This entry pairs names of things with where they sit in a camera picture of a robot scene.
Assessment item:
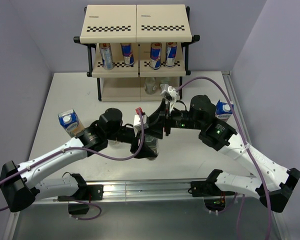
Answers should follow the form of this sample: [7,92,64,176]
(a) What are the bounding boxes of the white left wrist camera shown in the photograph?
[133,107,150,134]

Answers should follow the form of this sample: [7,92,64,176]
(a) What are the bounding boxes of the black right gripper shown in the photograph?
[140,97,204,139]

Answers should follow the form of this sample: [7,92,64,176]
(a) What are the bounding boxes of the beige three-tier shelf rack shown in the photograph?
[73,4,200,102]

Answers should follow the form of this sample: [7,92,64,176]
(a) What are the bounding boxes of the clear glass bottle green cap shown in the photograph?
[144,77,157,95]
[144,134,159,156]
[108,140,120,148]
[158,77,170,88]

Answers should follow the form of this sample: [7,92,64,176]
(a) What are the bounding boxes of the blue silver energy drink can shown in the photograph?
[149,42,162,70]
[165,42,178,68]

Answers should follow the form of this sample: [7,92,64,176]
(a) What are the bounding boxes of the blue Fontana juice carton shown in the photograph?
[58,109,85,138]

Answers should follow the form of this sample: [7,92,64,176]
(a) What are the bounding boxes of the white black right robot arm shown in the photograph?
[145,95,300,213]

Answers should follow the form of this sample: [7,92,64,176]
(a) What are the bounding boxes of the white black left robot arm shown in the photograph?
[0,108,160,213]

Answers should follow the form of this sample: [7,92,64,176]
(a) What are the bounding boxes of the aluminium mounting rail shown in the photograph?
[13,178,273,206]

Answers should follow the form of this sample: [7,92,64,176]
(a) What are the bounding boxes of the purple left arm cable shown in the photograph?
[0,113,146,213]

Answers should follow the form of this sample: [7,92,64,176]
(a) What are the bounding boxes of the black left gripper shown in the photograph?
[106,125,157,158]

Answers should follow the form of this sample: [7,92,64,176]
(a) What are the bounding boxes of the blue purple berry juice carton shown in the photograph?
[215,100,233,122]

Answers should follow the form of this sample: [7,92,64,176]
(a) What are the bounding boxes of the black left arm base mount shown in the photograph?
[57,184,104,221]

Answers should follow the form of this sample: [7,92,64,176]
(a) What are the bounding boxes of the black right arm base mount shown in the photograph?
[187,180,235,211]

